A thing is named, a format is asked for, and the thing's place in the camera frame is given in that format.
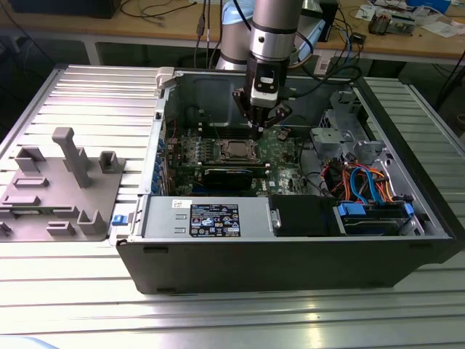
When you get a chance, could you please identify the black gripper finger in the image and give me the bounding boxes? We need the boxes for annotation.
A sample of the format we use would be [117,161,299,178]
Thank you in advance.
[232,89,262,140]
[259,104,294,140]

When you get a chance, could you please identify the CPU socket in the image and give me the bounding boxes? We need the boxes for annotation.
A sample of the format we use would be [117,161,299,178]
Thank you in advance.
[217,139,263,163]

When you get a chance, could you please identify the green motherboard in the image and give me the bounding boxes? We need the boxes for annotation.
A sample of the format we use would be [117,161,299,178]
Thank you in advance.
[163,123,314,198]

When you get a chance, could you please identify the installed RAM stick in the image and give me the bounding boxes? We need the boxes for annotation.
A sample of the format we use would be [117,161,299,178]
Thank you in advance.
[201,163,270,178]

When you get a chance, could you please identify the silver metal drive cage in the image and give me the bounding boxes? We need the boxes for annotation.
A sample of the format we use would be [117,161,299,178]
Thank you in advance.
[310,89,392,164]

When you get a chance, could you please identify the black round plastic part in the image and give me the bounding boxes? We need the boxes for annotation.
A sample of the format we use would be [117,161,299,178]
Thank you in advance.
[184,104,203,127]

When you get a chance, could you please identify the black graphics card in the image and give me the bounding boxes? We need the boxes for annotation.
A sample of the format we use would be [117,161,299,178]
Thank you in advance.
[201,167,256,193]

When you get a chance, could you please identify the pale blue teach pendant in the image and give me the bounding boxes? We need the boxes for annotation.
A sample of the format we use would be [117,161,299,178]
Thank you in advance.
[296,20,327,63]

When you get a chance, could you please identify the tall black desktop box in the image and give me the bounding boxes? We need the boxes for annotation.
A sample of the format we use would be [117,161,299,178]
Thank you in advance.
[319,0,339,43]

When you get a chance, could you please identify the black drive bay box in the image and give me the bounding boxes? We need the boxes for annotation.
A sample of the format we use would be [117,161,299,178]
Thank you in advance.
[270,194,346,238]

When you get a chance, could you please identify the grey power supply unit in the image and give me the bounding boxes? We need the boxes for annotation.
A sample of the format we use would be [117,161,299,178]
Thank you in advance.
[139,195,273,241]

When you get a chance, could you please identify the copper finned cooler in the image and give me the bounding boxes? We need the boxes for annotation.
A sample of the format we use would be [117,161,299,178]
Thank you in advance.
[368,9,392,36]

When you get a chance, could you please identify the black open PC case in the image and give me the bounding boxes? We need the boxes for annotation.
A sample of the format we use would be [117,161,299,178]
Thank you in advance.
[115,67,465,295]

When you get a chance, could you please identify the hard disk in blue carrier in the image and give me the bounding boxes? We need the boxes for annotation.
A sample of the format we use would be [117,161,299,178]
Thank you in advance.
[333,201,416,238]

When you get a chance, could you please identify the green circuit device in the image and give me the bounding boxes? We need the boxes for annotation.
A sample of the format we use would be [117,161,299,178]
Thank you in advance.
[390,13,418,36]

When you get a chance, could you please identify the white paper sheets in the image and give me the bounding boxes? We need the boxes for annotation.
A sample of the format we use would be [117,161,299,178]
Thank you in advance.
[417,20,464,38]

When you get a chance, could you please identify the blue cardboard box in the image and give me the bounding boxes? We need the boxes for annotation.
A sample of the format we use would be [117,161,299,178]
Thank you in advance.
[405,0,452,12]

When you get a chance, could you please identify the large black equipment box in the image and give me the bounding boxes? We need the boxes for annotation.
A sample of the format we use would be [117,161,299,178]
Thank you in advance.
[9,0,121,20]

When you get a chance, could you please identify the grey plastic parts rack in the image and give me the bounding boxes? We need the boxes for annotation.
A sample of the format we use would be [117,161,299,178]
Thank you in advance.
[0,127,126,243]

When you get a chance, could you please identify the pale blue plastic object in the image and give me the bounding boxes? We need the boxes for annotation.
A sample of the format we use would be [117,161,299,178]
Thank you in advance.
[0,336,61,349]

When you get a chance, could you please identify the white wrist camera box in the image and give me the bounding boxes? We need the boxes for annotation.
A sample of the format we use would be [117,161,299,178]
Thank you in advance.
[250,65,281,109]

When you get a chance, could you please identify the red wire bundle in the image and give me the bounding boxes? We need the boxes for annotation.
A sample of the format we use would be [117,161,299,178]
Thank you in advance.
[320,160,350,194]

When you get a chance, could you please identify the grey case latch handle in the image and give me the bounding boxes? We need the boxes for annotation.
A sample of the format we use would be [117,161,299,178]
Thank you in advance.
[155,67,177,88]

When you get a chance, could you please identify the blue flat wire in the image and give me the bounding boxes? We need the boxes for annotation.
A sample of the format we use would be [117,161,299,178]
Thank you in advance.
[349,161,381,206]

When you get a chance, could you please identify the orange wire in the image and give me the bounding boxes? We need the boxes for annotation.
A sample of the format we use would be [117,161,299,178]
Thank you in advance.
[376,169,397,204]

